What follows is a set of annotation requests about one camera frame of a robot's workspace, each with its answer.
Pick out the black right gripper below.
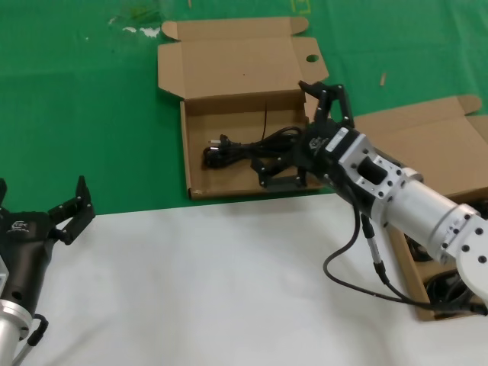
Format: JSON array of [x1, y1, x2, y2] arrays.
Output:
[[249, 80, 382, 226]]

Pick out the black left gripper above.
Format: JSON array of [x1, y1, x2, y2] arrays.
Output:
[[0, 175, 97, 307]]

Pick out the black power cable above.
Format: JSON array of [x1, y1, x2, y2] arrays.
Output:
[[424, 268, 476, 307], [201, 127, 310, 181]]

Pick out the open brown cardboard mailer box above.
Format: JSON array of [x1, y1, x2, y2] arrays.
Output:
[[350, 95, 488, 322], [156, 16, 343, 201]]

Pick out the green felt table cloth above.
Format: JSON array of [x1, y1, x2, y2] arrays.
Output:
[[0, 0, 488, 218]]

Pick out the clear crumpled plastic film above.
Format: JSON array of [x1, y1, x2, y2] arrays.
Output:
[[108, 6, 164, 40]]

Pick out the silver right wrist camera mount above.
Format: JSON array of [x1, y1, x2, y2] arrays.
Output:
[[337, 127, 406, 204]]

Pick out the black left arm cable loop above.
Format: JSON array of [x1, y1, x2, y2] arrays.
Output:
[[26, 313, 50, 347]]

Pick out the right arm silver plug cable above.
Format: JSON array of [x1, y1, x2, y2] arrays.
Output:
[[360, 215, 420, 306]]

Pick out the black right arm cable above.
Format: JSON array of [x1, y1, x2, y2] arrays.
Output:
[[323, 211, 488, 316]]

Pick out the left arm grey plug cable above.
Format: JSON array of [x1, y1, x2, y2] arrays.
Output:
[[10, 335, 36, 366]]

